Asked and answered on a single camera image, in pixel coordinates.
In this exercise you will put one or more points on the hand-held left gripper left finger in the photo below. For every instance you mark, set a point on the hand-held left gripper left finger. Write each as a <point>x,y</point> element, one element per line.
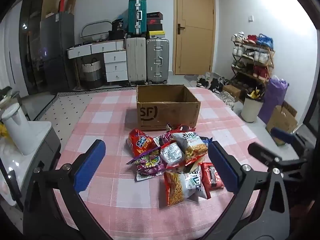
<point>90,166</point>

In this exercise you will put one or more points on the dark glass cabinet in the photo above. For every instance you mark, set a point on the dark glass cabinet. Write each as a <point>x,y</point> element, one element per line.
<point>31,42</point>

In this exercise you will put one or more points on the plain black shoe box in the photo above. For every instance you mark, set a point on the plain black shoe box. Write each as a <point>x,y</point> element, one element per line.
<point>155,27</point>

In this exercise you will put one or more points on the white side cabinet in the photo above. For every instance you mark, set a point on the white side cabinet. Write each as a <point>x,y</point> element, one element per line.
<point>37,140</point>

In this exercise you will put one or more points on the blue snack packet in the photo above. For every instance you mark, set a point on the blue snack packet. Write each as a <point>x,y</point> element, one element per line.
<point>206,140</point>

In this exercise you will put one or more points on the yellow black shoe box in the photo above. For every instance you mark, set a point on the yellow black shoe box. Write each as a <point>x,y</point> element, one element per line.
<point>156,34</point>

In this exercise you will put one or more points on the purple bag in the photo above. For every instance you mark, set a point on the purple bag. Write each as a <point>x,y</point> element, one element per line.
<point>273,100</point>

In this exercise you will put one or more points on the beige suitcase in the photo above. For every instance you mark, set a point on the beige suitcase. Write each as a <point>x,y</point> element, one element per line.
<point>136,60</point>

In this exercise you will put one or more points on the teal suitcase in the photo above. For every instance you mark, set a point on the teal suitcase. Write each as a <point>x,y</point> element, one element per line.
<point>133,17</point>

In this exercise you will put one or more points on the yellow printed plastic bag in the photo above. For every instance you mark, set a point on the yellow printed plastic bag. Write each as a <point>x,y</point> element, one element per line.
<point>2,131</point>

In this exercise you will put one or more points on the arched mirror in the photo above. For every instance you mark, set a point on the arched mirror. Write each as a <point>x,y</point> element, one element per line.
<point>96,28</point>

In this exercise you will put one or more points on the pink checked tablecloth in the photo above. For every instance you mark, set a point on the pink checked tablecloth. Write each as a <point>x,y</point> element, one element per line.
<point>112,110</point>

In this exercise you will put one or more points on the wooden door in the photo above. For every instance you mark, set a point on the wooden door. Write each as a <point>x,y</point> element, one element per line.
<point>195,42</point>

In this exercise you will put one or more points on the white kettle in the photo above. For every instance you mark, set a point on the white kettle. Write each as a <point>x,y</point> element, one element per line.
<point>17,130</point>

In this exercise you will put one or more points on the grey refrigerator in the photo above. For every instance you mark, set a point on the grey refrigerator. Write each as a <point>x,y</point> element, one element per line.
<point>56,55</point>

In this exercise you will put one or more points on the small cardboard box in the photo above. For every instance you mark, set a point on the small cardboard box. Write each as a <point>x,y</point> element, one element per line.
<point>231,91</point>

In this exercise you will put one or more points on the white waste bin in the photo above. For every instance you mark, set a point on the white waste bin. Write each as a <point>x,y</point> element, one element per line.
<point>251,111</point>

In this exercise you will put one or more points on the woven laundry basket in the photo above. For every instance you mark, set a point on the woven laundry basket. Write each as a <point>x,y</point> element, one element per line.
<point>91,76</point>

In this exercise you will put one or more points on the rows of stored shoes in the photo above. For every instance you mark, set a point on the rows of stored shoes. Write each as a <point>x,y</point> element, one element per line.
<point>260,71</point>

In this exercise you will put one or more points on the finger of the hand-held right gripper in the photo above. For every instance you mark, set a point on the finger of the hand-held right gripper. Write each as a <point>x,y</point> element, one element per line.
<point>283,135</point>
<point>262,152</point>

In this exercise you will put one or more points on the folded cardboard box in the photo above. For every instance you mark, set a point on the folded cardboard box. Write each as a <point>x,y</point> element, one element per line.
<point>282,120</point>

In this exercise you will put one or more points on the white drawer vanity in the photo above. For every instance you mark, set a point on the white drawer vanity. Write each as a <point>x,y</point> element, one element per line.
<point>115,67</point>

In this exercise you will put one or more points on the wooden shoe rack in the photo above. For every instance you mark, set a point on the wooden shoe rack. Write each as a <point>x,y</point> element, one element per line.
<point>257,77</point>

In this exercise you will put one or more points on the yellow wrappers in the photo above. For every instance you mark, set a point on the yellow wrappers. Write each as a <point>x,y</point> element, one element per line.
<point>255,94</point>

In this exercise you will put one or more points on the red snack packet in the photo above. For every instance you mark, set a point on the red snack packet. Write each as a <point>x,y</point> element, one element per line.
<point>212,178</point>
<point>180,128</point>

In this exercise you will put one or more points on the red chip bag blue logo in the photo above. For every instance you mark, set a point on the red chip bag blue logo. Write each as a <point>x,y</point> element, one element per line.
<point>138,143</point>

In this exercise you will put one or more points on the dark purple snack packet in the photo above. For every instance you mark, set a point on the dark purple snack packet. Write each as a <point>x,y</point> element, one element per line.
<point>166,137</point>

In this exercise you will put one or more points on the silver snack packet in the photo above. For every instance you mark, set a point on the silver snack packet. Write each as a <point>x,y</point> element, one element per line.
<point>172,155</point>

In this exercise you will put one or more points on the brown paper bag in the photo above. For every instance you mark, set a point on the brown paper bag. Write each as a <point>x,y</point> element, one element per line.
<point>71,5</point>

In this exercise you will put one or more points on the scattered sneakers group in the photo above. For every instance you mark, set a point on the scattered sneakers group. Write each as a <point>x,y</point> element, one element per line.
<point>215,83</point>

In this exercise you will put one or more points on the brown cardboard box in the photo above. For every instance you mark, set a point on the brown cardboard box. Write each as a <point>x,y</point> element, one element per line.
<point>170,112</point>

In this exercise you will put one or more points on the orange white noodle snack packet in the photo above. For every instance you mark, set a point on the orange white noodle snack packet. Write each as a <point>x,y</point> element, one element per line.
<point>183,187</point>
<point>192,146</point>

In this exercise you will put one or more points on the black printed bag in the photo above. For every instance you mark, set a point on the black printed bag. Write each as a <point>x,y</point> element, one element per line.
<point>118,25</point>

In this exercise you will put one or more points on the white wardrobe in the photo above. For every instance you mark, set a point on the white wardrobe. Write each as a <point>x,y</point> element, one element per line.
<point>15,55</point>

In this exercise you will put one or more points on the red paper bag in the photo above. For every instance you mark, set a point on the red paper bag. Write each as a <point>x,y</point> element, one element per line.
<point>61,5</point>

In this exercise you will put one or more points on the diamond patterned rug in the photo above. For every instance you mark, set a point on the diamond patterned rug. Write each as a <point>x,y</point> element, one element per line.
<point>65,107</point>

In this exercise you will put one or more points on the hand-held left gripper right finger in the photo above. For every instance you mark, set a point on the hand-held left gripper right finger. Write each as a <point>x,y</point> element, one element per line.
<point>222,166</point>

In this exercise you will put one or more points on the silver suitcase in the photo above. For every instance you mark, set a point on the silver suitcase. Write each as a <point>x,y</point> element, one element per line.
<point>157,60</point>

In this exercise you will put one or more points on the black case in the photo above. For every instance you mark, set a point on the black case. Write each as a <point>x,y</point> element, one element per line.
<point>117,35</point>

